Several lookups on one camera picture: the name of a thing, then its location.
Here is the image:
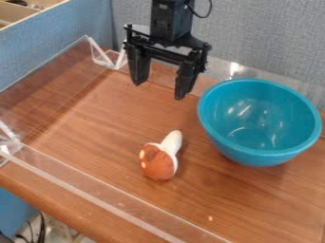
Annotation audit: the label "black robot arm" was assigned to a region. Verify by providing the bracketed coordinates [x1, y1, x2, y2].
[123, 0, 212, 100]

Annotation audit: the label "blue plastic bowl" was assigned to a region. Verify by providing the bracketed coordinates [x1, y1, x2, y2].
[198, 78, 322, 167]

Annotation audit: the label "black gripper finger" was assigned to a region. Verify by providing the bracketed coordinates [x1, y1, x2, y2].
[125, 44, 151, 85]
[175, 60, 200, 100]

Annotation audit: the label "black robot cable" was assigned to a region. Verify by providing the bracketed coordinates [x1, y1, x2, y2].
[186, 0, 212, 19]

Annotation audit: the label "clear acrylic table barrier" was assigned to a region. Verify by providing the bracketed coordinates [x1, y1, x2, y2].
[0, 40, 325, 243]

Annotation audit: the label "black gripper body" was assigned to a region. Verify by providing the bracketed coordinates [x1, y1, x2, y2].
[124, 23, 212, 72]

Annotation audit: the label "brown toy mushroom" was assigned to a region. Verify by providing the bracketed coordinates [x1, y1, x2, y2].
[137, 130, 183, 180]

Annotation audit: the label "black cables under table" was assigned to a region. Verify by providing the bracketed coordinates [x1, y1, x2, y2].
[0, 212, 48, 243]

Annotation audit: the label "wooden shelf box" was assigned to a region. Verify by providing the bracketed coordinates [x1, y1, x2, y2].
[0, 0, 71, 31]

